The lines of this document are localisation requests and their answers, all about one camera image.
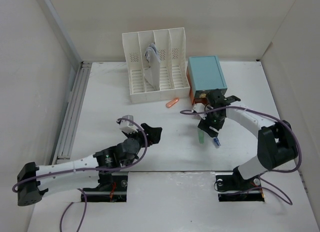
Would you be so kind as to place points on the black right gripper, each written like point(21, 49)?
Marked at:
point(204, 125)

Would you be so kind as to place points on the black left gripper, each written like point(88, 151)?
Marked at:
point(152, 133)

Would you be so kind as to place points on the clear blue glue bottle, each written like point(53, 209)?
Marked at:
point(216, 142)

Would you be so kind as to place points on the teal orange drawer box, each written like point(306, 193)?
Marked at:
point(204, 74)

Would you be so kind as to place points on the white spiral bound manual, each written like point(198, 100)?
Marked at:
point(152, 73)

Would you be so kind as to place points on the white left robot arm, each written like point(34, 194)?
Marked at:
point(35, 182)

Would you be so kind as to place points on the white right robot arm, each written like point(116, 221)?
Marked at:
point(276, 143)

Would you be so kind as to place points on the green transparent tube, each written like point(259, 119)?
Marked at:
point(201, 136)

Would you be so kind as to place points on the white plastic file organizer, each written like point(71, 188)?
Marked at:
point(171, 45)

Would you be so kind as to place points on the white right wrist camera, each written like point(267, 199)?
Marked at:
point(199, 110)

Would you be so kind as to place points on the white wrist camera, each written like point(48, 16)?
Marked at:
point(127, 126)
point(199, 110)

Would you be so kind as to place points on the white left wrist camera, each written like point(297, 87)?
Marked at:
point(127, 126)

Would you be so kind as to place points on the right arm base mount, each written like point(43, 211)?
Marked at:
point(231, 188)

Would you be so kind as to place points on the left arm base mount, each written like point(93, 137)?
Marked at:
point(115, 191)

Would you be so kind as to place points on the aluminium frame rail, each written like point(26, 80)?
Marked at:
point(63, 149)

